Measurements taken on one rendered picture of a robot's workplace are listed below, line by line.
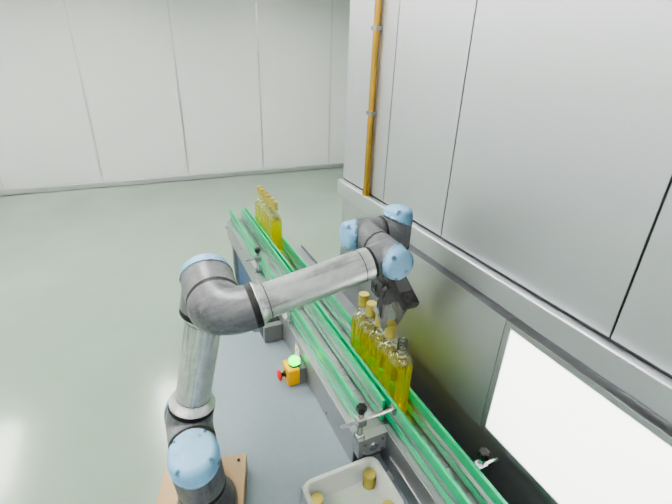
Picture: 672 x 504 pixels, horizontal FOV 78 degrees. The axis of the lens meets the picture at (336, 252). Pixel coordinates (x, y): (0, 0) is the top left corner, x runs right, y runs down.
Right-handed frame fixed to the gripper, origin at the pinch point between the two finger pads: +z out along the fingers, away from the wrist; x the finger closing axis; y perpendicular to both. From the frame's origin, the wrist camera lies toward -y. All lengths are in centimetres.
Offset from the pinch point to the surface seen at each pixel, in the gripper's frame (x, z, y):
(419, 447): 3.7, 21.4, -24.1
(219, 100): -53, -2, 585
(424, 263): -12.2, -15.9, 4.2
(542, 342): -13.4, -16.6, -36.8
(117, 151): 95, 65, 584
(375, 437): 9.9, 27.4, -12.6
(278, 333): 18, 36, 55
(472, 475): -3.8, 21.5, -35.8
